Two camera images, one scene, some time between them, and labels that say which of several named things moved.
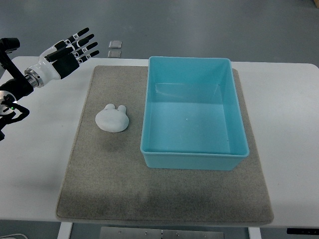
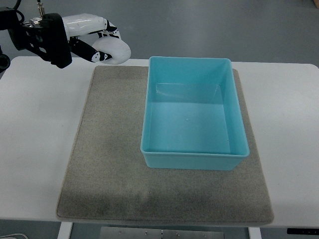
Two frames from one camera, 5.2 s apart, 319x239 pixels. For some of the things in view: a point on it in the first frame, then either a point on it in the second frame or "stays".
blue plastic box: x=192 y=116 stays
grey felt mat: x=108 y=180 stays
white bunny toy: x=111 y=119 -> x=115 y=47
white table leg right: x=254 y=233 stays
